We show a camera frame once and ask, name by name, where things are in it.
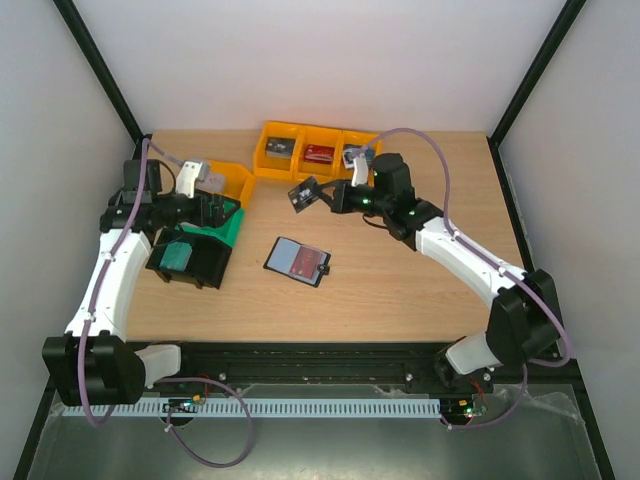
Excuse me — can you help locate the yellow bin with red cards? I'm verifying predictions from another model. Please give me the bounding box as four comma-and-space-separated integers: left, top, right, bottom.
292, 126, 344, 182

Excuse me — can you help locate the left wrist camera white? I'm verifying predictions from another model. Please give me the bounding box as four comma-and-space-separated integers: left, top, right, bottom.
175, 161, 210, 198

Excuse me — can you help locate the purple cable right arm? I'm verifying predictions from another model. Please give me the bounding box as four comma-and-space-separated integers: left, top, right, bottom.
357, 127, 576, 432

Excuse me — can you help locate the grey VIP card stack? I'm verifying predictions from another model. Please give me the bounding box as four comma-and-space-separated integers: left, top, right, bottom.
265, 137, 296, 159

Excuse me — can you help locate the yellow bin with grey cards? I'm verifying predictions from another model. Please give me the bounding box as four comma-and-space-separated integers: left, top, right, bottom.
253, 121, 304, 180

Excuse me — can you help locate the yellow bin with blue cards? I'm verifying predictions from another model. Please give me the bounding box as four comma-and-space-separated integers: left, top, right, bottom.
331, 130, 382, 180

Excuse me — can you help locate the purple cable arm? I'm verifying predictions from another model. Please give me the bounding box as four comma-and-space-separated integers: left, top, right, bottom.
357, 127, 576, 432
79, 137, 254, 470

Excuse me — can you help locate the yellow bin near green bin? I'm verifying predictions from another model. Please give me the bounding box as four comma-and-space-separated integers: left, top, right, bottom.
197, 160, 256, 209

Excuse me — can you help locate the teal VIP card stack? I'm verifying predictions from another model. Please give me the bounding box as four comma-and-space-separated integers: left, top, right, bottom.
159, 242, 193, 272

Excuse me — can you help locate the green plastic bin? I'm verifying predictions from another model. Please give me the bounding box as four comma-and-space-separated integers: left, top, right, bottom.
174, 208, 245, 248

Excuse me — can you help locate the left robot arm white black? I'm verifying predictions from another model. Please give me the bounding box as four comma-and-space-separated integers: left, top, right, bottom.
42, 160, 244, 407

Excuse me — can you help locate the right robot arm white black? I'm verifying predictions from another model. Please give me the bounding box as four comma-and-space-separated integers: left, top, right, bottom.
310, 153, 561, 392

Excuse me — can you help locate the black frame post left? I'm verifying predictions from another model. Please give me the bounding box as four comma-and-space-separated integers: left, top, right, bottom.
53, 0, 144, 145

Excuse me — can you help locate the black frame post right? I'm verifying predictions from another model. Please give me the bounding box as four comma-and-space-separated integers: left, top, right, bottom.
489, 0, 587, 148

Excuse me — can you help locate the blue VIP card stack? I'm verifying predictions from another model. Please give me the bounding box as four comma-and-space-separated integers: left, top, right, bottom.
342, 144, 376, 170

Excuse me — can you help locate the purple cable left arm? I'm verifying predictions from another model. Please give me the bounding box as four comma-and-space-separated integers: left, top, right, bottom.
79, 137, 254, 470

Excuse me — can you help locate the white slotted cable duct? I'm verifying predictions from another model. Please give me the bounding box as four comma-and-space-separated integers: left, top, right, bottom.
62, 397, 442, 417

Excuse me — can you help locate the black frame post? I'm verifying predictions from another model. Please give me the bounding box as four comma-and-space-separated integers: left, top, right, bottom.
489, 0, 587, 148
53, 0, 144, 145

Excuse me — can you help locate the red VIP card stack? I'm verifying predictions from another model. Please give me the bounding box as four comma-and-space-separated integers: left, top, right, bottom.
303, 144, 335, 165

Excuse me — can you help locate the black leather card holder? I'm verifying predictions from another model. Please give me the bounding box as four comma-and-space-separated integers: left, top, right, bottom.
263, 236, 331, 288

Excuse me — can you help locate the red VIP card in holder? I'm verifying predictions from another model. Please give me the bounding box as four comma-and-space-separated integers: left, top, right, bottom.
289, 246, 323, 280

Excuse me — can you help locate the white floral card stack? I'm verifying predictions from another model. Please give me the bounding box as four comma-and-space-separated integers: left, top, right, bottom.
203, 172, 226, 192

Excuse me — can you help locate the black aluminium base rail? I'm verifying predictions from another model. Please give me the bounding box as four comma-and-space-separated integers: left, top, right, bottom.
177, 341, 523, 397

